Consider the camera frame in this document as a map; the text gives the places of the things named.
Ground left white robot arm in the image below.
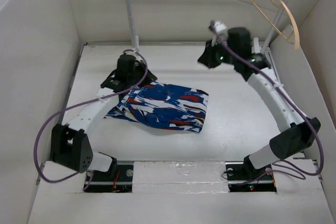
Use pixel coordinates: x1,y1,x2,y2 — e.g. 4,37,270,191
50,50,155,180

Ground blue patterned trousers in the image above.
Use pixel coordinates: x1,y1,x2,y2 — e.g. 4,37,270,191
106,81,209,133

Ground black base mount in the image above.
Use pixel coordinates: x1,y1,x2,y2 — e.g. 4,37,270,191
222,162,277,193
83,162,134,193

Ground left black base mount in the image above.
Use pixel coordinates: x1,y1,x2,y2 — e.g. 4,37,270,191
83,162,134,193

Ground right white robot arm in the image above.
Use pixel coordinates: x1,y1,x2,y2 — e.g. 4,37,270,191
198,21,324,179

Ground aluminium rail right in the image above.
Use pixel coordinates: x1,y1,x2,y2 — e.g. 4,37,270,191
265,50,281,83

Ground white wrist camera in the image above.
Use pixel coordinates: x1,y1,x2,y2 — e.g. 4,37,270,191
130,49,143,61
209,20,228,46

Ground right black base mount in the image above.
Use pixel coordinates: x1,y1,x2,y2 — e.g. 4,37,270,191
222,162,277,193

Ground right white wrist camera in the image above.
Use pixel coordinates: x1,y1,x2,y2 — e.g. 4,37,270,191
209,20,228,46

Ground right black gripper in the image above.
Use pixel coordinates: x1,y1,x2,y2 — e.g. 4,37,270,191
198,37,238,69

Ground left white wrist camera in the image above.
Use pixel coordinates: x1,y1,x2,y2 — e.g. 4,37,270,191
130,49,143,61

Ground wooden clothes hanger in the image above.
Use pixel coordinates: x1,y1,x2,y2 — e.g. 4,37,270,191
249,0,300,53

